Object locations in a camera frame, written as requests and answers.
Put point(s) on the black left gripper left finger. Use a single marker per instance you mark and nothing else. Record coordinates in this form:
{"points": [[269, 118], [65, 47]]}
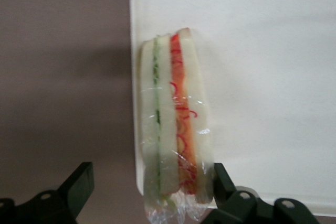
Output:
{"points": [[71, 195]]}

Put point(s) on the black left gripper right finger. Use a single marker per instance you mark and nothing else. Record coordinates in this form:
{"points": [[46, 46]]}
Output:
{"points": [[233, 203]]}

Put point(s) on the plastic-wrapped sandwich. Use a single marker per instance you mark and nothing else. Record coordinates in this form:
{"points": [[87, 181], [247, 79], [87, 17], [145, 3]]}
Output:
{"points": [[168, 119]]}

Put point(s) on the cream plastic tray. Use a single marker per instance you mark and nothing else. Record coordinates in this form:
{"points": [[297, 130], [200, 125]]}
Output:
{"points": [[262, 90]]}

